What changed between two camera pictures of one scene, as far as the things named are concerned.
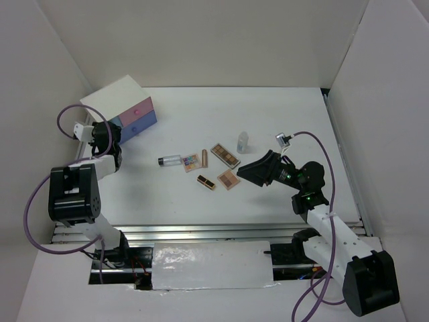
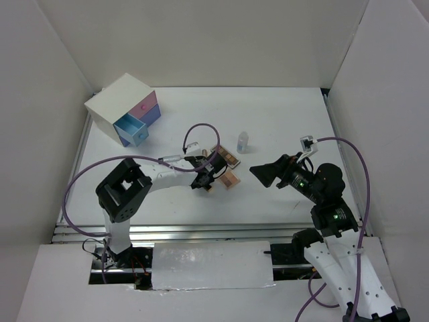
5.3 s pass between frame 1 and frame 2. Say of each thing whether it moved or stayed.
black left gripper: moved
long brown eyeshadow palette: stayed
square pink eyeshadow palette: stayed
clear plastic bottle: stayed
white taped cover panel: stayed
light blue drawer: moved
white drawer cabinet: moved
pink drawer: moved
